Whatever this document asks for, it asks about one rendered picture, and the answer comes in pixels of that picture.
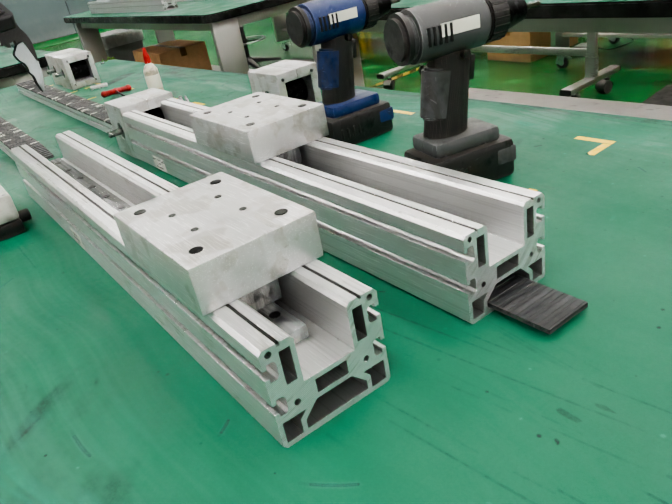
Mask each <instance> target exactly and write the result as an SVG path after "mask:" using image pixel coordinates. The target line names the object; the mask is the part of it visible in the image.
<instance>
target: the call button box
mask: <svg viewBox="0 0 672 504"><path fill-rule="evenodd" d="M31 218H32V217H31V214H30V212H29V210H28V209H27V208H25V209H22V210H19V211H17V209H16V207H15V205H14V203H13V200H12V198H11V196H10V195H9V194H8V193H7V192H6V191H5V189H4V188H3V187H2V186H1V185H0V241H3V240H5V239H8V238H10V237H13V236H16V235H18V234H21V233H24V232H25V231H26V229H25V227H24V225H23V222H25V221H28V220H31Z"/></svg>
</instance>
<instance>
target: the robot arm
mask: <svg viewBox="0 0 672 504"><path fill-rule="evenodd" d="M11 42H13V43H14V44H12V45H10V43H11ZM0 46H5V47H6V48H11V46H12V48H13V49H14V50H13V56H14V58H15V59H16V60H17V61H19V62H21V63H22V64H23V65H24V67H25V68H26V71H27V73H29V74H30V75H31V76H32V78H33V80H34V83H35V84H36V85H37V86H38V88H39V89H40V90H41V91H42V92H44V91H45V86H44V78H43V74H42V70H41V67H40V64H39V61H38V57H37V55H36V52H35V49H34V46H33V44H32V42H31V40H30V38H29V37H28V36H27V34H26V33H25V32H24V31H23V30H21V29H20V28H19V27H18V25H17V23H15V19H14V16H13V13H12V12H11V11H10V10H9V9H7V8H6V7H5V6H4V5H3V4H2V3H1V2H0Z"/></svg>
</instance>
